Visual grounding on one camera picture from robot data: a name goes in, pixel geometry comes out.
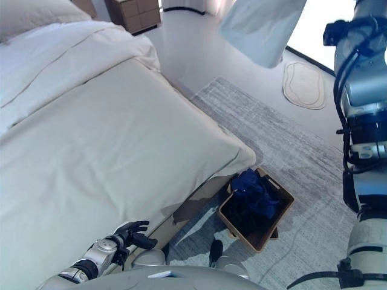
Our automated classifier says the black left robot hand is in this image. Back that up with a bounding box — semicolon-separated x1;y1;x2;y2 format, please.
114;220;158;251

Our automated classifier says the black garment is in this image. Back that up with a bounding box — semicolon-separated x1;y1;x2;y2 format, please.
225;193;273;240

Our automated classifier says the dark blue garment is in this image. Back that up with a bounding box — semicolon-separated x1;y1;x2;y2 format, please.
230;168;281;219

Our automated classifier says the white garment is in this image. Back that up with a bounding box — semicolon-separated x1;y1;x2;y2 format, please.
218;0;308;69

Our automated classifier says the bed with beige bedspread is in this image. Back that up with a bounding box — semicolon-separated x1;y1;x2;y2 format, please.
0;0;257;290

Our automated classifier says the brown woven basket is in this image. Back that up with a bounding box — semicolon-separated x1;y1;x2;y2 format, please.
216;167;296;253

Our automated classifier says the grey robot torso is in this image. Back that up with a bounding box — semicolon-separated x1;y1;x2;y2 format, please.
36;265;268;290

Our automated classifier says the large grey carpet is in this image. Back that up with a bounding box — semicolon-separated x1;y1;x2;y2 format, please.
167;76;363;290

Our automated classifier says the white folded duvet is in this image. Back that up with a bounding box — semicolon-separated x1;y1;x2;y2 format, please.
0;21;161;137

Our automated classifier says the brown nightstand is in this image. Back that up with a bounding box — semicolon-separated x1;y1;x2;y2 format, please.
104;0;162;35

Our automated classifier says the small oval rug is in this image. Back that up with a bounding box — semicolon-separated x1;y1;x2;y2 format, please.
282;62;328;111

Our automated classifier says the black curved floor strip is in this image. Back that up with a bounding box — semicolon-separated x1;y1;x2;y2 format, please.
162;7;207;16

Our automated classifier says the grey padded headboard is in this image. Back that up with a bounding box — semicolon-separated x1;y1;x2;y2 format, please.
71;0;98;19

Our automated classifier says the white pillow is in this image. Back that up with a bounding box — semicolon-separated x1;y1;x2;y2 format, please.
0;0;92;46

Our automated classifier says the bright floor-length window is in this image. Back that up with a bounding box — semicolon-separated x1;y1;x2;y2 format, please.
285;0;359;74

